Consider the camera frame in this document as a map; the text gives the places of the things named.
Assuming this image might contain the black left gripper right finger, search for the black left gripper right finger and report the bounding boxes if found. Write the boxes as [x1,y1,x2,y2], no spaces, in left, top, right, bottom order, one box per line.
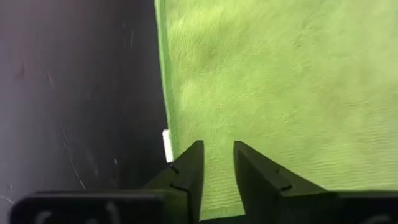
[233,140,328,224]

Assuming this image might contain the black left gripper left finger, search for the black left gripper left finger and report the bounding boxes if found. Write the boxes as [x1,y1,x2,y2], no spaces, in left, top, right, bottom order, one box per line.
[141,139,205,224]

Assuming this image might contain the green microfiber towel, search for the green microfiber towel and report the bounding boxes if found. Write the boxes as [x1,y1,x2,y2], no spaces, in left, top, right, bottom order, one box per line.
[154,0,398,220]

